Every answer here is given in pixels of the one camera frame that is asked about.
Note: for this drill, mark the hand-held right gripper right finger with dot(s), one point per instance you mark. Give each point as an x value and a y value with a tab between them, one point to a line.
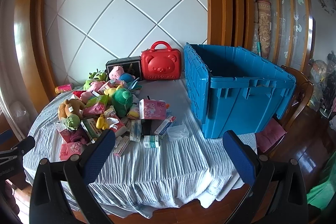
240	158

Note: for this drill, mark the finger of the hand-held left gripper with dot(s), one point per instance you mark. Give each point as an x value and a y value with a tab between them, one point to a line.
25	144

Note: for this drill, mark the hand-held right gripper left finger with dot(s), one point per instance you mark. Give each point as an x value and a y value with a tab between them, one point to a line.
98	158

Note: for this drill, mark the blue plastic crate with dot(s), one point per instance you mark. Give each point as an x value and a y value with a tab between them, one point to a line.
236	108

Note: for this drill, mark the brown bear plush toy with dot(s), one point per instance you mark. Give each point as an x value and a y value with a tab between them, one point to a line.
73	106

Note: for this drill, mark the red white medicine box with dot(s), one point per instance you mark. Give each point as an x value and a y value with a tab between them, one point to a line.
122	145

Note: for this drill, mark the pink floral tissue pack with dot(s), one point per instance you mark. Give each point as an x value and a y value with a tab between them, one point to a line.
71	150
153	108

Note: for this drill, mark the green medicine box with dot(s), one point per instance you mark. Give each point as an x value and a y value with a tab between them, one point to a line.
90	130

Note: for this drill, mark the dark red cloth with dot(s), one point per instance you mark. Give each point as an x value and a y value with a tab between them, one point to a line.
73	136

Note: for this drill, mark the clear plastic bag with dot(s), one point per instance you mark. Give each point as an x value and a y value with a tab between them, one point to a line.
20	111

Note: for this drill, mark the yellow duck toy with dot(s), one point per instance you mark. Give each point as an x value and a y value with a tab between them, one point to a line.
101	122

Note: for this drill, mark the pink seat cushion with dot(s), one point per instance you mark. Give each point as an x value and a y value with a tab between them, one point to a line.
270	134

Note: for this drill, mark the small green frog plush toy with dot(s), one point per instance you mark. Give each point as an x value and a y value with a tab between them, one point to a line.
71	121

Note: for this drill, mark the white plastic packet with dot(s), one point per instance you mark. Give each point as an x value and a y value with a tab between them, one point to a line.
135	130

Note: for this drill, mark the teal medicine box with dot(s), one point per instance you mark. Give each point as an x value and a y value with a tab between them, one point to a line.
155	140
147	141

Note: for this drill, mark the dark green plush toy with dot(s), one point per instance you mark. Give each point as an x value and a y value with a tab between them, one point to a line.
122	98

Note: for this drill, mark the red dress pink plush toy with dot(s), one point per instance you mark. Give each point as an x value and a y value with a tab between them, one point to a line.
78	94

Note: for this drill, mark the clear plastic box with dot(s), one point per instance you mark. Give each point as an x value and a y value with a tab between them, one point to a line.
178	132

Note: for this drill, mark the pink chips can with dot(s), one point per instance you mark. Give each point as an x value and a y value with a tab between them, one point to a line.
64	88

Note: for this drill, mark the blue white medicine box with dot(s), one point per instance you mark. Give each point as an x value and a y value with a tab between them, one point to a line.
164	126

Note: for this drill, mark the light green frog plush toy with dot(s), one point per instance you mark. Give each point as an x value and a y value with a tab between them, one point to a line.
92	82

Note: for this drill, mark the teal fringed plush toy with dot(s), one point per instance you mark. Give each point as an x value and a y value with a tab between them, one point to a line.
135	85

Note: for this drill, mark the wooden chair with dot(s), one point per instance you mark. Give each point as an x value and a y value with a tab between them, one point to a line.
296	98

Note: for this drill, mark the pink pig plush toy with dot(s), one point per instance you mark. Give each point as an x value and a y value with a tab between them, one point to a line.
115	71

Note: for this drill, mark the green cloth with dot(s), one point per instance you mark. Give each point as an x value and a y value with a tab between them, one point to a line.
321	195

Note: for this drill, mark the black rectangular box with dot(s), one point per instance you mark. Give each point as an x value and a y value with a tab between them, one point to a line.
131	65

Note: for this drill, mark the beige curtain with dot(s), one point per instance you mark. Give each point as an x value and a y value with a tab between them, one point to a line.
10	43

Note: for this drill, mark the red bear-face carry case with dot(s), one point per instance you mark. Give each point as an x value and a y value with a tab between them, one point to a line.
161	66

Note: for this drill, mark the rolled patterned carpet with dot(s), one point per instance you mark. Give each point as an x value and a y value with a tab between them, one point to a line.
263	29

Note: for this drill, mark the wooden frame glass partition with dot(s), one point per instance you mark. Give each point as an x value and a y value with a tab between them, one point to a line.
286	16

